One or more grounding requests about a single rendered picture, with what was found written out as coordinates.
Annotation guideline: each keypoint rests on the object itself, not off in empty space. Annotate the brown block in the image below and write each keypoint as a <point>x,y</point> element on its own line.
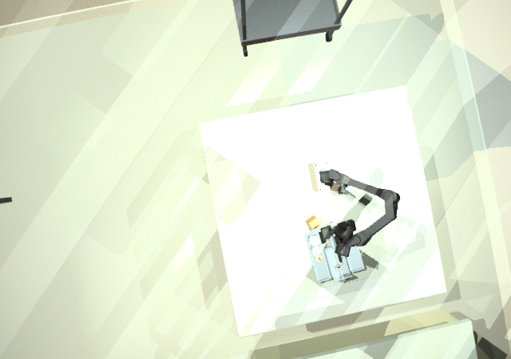
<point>313,222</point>

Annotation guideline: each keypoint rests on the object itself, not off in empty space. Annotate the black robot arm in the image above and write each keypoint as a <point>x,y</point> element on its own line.
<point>361,238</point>

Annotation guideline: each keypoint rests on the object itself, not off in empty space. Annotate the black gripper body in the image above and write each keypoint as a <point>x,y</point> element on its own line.
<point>328,232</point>

